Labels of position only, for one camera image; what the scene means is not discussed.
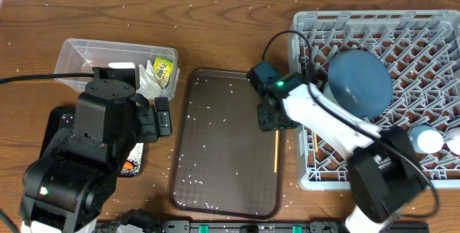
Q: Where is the grey dishwasher rack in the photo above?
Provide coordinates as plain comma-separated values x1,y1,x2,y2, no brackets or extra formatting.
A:
288,10,459,191

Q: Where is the orange carrot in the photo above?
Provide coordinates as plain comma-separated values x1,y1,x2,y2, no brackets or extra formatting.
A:
123,161,134,170

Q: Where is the brown serving tray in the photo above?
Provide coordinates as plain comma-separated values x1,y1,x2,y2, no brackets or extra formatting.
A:
168,69,284,220

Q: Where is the wooden chopstick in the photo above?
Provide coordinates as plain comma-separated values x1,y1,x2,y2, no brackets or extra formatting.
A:
313,132,318,152
274,130,280,173

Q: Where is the white wrapper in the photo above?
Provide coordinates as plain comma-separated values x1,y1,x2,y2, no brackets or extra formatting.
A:
137,60,162,100

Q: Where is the light blue rice bowl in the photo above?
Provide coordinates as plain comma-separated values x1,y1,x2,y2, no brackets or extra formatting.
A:
322,82,339,106

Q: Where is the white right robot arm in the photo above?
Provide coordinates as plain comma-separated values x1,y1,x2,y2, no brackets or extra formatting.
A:
247,61,429,232

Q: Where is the clear plastic bin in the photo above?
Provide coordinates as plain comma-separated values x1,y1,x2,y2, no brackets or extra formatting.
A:
55,38,180,100

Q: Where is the pink cup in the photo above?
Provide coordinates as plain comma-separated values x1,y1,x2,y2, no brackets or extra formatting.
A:
446,127,460,155

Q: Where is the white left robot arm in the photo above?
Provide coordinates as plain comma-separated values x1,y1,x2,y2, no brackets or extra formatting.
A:
19,68,172,232

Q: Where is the blue plate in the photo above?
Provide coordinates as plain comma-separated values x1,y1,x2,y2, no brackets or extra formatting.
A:
327,50,393,119

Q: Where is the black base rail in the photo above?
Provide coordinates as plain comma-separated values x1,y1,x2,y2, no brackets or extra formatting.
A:
95,209,431,233

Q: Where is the black waste tray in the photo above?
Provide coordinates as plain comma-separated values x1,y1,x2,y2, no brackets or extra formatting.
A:
40,106,144,170

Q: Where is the green snack packet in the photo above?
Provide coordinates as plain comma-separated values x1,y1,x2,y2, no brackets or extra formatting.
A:
153,57,173,88

